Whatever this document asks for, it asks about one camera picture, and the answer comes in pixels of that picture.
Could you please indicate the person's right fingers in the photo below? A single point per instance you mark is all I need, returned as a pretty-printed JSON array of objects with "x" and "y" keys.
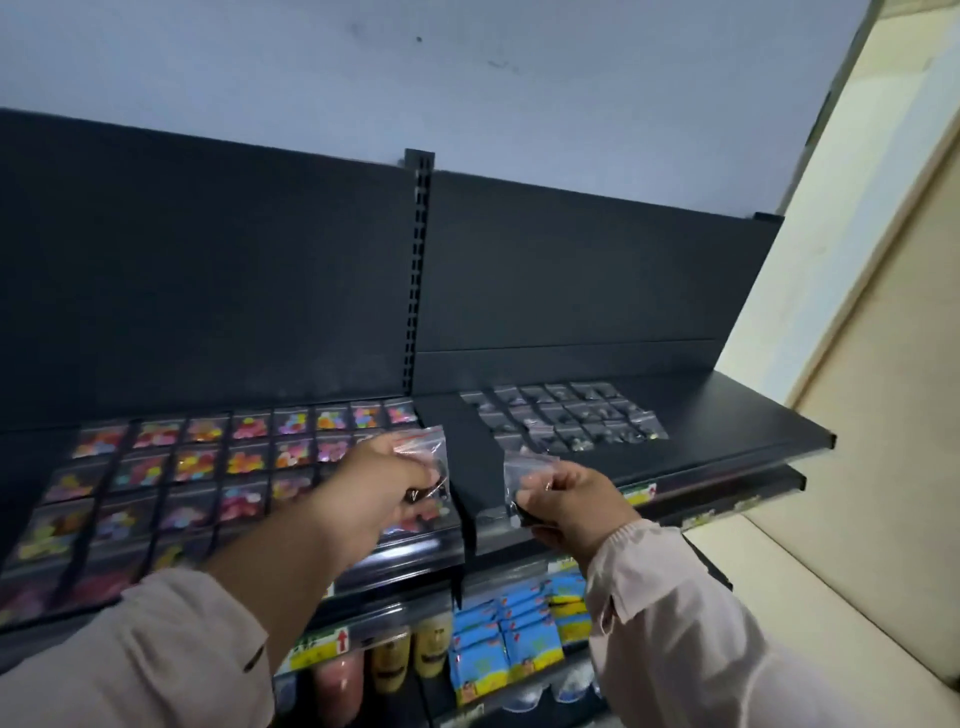
[{"x": 534, "y": 501}]

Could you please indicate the array of dark bead packets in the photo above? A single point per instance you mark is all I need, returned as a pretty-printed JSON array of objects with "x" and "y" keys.
[{"x": 570, "y": 420}]

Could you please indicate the black slotted upright post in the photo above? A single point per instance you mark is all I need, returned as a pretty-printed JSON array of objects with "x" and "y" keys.
[{"x": 417, "y": 270}]

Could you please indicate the person's right forearm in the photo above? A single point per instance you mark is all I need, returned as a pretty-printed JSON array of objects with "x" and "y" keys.
[{"x": 675, "y": 637}]

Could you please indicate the yellow price label red arrow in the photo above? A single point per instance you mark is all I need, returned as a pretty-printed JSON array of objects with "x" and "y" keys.
[{"x": 319, "y": 649}]

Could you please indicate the stack of blue snack packets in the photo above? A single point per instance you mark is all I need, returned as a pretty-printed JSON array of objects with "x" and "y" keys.
[{"x": 502, "y": 645}]

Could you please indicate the yellow drink bottle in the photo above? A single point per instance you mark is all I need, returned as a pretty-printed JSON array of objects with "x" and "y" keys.
[
  {"x": 391, "y": 664},
  {"x": 431, "y": 649}
]

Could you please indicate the black metal shelving unit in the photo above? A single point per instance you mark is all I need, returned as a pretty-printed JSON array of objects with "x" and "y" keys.
[{"x": 225, "y": 285}]

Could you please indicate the person's right hand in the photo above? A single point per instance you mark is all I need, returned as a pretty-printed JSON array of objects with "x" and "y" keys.
[{"x": 585, "y": 506}]

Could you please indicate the array of colourful bead packets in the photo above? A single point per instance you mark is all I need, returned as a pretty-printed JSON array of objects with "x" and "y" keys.
[{"x": 172, "y": 480}]

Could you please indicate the cream door panel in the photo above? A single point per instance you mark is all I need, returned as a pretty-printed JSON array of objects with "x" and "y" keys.
[{"x": 877, "y": 412}]

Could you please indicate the person's left forearm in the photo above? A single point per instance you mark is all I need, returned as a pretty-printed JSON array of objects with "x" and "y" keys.
[{"x": 187, "y": 630}]

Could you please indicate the person's left fingers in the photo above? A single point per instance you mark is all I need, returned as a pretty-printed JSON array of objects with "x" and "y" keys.
[{"x": 420, "y": 480}]

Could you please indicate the clear zip bag dark beads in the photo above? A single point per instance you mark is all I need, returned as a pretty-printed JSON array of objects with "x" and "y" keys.
[{"x": 431, "y": 457}]

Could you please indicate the yellow green shelf price label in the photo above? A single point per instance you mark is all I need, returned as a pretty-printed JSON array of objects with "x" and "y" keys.
[{"x": 640, "y": 494}]

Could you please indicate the clear lidded cup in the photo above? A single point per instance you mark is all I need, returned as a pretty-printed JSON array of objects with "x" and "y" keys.
[{"x": 574, "y": 686}]

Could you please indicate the person's left hand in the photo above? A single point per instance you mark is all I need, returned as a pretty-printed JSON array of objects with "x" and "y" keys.
[{"x": 360, "y": 487}]

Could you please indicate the small clear zip bag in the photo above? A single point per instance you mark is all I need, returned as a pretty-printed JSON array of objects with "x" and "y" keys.
[{"x": 521, "y": 472}]

